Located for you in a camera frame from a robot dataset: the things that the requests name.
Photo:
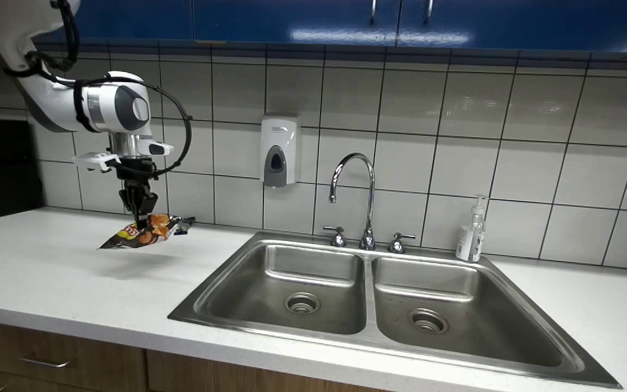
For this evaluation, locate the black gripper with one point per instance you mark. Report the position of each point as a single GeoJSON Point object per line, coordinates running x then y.
{"type": "Point", "coordinates": [135, 173]}

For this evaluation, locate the Lays chip bag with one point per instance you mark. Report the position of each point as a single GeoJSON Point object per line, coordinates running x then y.
{"type": "Point", "coordinates": [142, 234]}

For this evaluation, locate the stainless steel double sink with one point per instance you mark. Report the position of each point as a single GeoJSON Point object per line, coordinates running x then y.
{"type": "Point", "coordinates": [392, 305]}

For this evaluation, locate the small black bar object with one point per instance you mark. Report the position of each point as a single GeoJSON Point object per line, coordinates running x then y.
{"type": "Point", "coordinates": [184, 224]}

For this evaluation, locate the countertop coffee machine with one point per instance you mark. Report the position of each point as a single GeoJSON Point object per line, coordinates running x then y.
{"type": "Point", "coordinates": [10, 167]}

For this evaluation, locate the wooden lower cabinets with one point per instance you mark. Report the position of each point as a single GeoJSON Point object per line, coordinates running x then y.
{"type": "Point", "coordinates": [97, 361]}

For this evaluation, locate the blue upper cabinets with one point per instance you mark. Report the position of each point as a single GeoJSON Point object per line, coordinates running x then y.
{"type": "Point", "coordinates": [256, 18]}

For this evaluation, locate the chrome gooseneck faucet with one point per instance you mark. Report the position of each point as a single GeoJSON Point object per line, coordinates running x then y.
{"type": "Point", "coordinates": [369, 202]}

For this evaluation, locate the clear soap pump bottle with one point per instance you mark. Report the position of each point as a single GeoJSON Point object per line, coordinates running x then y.
{"type": "Point", "coordinates": [471, 236]}

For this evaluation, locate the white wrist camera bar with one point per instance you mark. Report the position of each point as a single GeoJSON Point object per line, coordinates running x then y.
{"type": "Point", "coordinates": [102, 160]}

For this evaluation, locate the white wall soap dispenser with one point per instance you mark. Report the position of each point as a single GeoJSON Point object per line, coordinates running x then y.
{"type": "Point", "coordinates": [278, 149]}

